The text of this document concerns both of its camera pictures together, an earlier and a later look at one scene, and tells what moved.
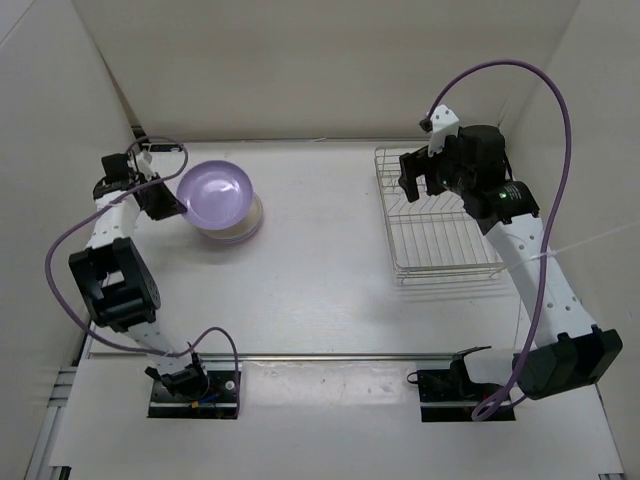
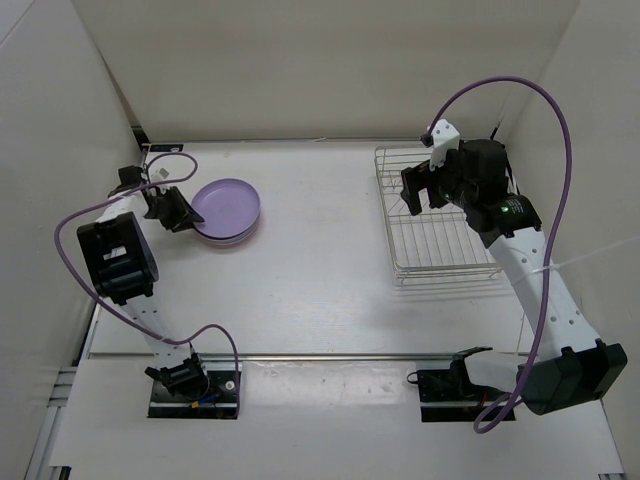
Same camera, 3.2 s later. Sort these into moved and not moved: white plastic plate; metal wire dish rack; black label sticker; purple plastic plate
Moved: purple plastic plate; white plastic plate
Not moved: metal wire dish rack; black label sticker
